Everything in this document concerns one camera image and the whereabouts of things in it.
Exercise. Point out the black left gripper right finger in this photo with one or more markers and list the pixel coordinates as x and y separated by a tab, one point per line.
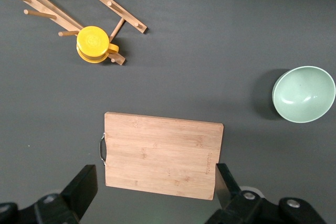
231	200

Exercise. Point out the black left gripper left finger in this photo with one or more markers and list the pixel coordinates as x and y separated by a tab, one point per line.
78	190

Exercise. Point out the bamboo cutting board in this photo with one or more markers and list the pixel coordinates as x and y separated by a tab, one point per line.
162	155

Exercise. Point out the mint green bowl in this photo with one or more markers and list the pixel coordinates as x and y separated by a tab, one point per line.
302	95

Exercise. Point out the yellow mug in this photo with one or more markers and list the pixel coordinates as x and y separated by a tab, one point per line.
92	40

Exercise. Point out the wooden peg drying rack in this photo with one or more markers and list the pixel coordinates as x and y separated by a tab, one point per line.
126	15

